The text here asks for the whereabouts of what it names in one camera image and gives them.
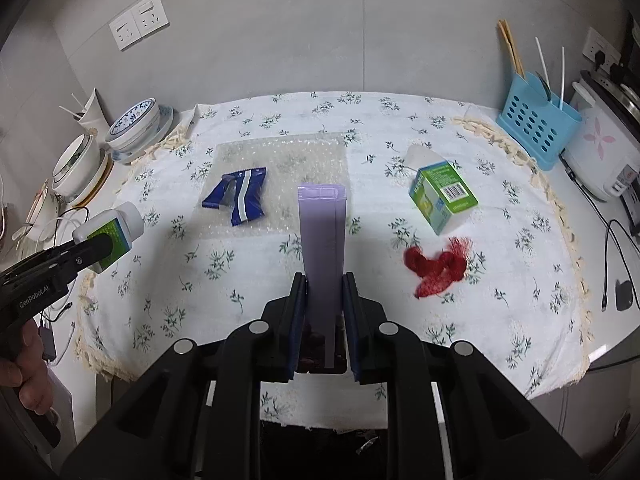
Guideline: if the wooden chopstick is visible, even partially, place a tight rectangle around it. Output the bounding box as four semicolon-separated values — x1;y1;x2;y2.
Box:
497;21;522;80
501;19;526;78

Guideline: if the white wall socket with plug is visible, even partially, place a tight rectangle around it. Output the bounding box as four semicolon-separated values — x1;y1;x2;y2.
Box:
582;27;623;75

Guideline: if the red mesh net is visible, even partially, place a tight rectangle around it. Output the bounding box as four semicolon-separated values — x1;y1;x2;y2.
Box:
404;236;473;300

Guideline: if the white floral rice cooker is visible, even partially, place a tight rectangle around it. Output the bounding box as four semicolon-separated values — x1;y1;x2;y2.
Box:
560;69;640;203

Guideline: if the black usb cable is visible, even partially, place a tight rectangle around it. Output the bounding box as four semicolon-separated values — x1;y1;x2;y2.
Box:
600;217;640;311

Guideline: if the blue snack packet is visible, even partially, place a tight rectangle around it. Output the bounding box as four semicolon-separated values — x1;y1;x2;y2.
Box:
201;167;267;227

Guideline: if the white floral tablecloth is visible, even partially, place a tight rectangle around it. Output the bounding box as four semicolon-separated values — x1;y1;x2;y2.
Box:
75;91;593;433

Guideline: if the small black puck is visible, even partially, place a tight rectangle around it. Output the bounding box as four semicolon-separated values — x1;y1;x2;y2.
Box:
615;280;636;311

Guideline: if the stack of bowls and plates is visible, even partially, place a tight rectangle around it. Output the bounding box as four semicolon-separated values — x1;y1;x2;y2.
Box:
112;105;176;165

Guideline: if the white cup with sticks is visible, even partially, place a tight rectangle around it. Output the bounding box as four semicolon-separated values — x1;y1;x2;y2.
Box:
59;89;108;133

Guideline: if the large white bowl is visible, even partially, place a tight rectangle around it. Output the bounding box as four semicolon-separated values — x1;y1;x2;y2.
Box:
51;132;101;196

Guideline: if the clear bubble wrap sheet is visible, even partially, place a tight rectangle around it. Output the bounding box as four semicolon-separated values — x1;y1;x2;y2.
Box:
192;132;351;241

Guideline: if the black trash bin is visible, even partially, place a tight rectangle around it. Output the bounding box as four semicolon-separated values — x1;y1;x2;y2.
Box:
260;420;388;480

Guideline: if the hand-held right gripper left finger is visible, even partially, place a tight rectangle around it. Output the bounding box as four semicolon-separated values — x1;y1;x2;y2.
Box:
60;272;308;480

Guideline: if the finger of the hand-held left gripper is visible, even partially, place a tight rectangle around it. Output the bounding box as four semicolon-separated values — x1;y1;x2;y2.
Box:
0;234;115;293

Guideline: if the white pill bottle green label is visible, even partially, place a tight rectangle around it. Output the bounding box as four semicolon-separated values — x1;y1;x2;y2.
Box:
72;201;145;274

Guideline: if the blue and white bowl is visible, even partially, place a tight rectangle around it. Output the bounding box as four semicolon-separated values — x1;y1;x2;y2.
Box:
105;97;161;151

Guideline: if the purple rectangular box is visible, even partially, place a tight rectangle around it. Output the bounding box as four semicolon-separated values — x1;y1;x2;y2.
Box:
296;183;347;373

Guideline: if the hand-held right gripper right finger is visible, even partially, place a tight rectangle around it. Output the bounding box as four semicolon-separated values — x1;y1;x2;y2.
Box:
342;272;586;480

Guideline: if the round wooden board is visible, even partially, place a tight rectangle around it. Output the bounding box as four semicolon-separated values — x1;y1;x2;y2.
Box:
65;152;113;208

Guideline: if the person's left hand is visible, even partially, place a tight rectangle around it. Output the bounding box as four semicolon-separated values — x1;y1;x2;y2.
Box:
0;317;55;413

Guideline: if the blue utensil holder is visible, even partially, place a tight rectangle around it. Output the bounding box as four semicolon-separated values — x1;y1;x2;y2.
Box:
496;71;583;171

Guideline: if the green and white carton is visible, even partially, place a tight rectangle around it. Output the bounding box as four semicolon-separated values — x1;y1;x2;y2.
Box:
402;144;479;237

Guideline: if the small white bowl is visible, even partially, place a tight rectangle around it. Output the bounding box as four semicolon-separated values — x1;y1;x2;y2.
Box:
22;180;61;241

